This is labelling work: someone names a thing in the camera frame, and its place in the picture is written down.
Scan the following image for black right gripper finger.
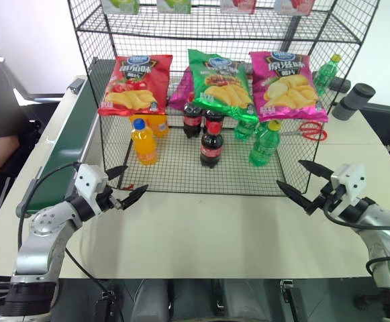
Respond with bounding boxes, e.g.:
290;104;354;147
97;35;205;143
276;180;313;211
298;160;334;182

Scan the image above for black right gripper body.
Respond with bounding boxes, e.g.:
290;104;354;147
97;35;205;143
303;184;346;216

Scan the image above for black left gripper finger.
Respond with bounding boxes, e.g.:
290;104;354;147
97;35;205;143
105;165;129;180
118;184;149;211

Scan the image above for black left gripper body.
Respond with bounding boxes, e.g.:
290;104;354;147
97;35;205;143
97;186;122;214

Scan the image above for green conveyor belt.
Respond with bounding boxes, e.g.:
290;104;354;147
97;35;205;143
15;57;115;218

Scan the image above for orange soda bottle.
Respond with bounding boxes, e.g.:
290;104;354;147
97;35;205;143
130;118;158;166
129;113;170;139

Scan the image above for green soda bottle yellow cap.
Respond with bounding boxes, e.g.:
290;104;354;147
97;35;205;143
233;118;260;142
248;120;283;168
312;54;343;97

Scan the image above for grey and black cylinder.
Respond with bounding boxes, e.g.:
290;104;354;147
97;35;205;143
331;83;377;121

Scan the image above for magenta potato chips bag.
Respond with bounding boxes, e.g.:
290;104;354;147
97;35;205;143
249;50;330;123
168;66;196;110

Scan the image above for red potato chips bag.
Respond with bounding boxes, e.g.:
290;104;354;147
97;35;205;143
97;54;174;117

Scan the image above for cola bottle red cap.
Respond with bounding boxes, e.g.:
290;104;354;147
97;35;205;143
203;108;225;132
183;93;205;140
199;121;225;169

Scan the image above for green potato chips bag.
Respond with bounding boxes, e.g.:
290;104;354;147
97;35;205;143
187;48;260;123

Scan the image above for red printed carton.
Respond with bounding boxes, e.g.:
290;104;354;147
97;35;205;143
220;0;257;15
274;0;315;16

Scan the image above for green printed carton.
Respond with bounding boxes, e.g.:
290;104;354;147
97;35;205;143
156;0;193;15
101;0;140;15

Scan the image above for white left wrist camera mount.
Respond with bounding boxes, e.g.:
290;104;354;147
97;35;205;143
74;163;109;215

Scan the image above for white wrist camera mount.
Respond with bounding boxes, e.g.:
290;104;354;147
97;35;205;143
330;163;367;206
74;163;109;215

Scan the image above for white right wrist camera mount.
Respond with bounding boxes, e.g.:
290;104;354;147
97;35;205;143
330;163;367;206

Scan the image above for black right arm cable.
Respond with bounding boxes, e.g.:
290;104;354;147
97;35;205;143
324;200;390;274

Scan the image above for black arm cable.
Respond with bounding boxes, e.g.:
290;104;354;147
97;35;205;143
324;200;390;274
17;162;115;298

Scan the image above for red handled scissors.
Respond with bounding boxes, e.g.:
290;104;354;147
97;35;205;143
281;121;328;142

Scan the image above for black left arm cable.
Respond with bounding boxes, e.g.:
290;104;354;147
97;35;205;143
17;162;115;298

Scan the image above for black wire mesh rack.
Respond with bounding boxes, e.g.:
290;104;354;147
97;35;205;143
67;0;382;196

